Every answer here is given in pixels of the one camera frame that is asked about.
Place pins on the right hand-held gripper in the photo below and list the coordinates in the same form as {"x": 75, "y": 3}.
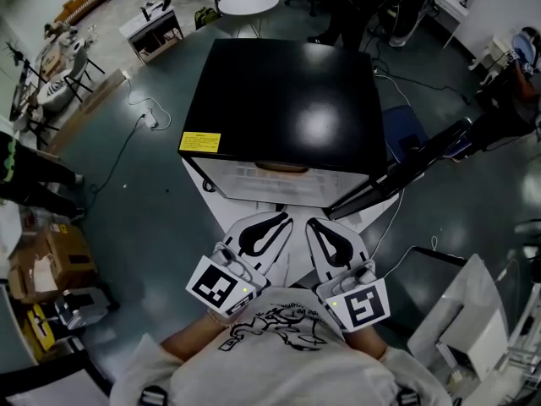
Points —
{"x": 361, "y": 305}

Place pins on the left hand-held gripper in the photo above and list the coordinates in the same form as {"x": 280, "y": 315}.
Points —
{"x": 220, "y": 288}

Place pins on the beige plastic bowl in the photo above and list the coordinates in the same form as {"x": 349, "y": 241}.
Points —
{"x": 279, "y": 166}

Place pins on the black mini fridge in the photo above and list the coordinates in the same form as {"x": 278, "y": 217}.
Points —
{"x": 287, "y": 100}

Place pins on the person's left forearm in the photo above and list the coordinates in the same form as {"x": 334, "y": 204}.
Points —
{"x": 190, "y": 338}

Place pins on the person's right forearm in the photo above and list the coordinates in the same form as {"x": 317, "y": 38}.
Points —
{"x": 365, "y": 343}

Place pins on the yellow label sticker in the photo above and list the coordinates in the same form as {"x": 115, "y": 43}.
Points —
{"x": 199, "y": 141}

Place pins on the person's white printed shirt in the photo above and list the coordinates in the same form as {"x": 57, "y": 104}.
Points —
{"x": 274, "y": 370}

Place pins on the marble top side table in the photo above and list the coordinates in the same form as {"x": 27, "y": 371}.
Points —
{"x": 469, "y": 281}

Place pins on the white power strip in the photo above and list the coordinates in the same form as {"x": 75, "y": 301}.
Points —
{"x": 150, "y": 119}

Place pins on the white box appliance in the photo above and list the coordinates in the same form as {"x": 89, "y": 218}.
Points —
{"x": 482, "y": 336}

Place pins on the silver case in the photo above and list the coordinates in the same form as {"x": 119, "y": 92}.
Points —
{"x": 84, "y": 309}

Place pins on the closed cardboard box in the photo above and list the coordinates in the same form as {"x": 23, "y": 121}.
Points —
{"x": 69, "y": 252}

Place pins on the open cardboard box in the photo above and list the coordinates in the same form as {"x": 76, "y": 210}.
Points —
{"x": 36, "y": 275}

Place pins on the green backpack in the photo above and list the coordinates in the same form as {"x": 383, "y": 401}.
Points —
{"x": 206, "y": 17}

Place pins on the round white table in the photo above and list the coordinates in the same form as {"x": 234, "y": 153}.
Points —
{"x": 249, "y": 0}

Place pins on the white top wooden cabinet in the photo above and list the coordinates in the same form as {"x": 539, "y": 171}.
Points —
{"x": 148, "y": 23}

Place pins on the zebra striped pouf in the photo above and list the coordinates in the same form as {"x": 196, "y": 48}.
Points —
{"x": 55, "y": 93}

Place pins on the grey shell chair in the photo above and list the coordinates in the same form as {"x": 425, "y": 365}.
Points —
{"x": 80, "y": 64}

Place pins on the black framed white board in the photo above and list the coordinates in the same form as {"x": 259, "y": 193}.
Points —
{"x": 34, "y": 389}

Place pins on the orange sofa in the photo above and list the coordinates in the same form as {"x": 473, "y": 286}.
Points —
{"x": 80, "y": 4}

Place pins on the black frame table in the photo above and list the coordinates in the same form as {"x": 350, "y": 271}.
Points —
{"x": 439, "y": 254}

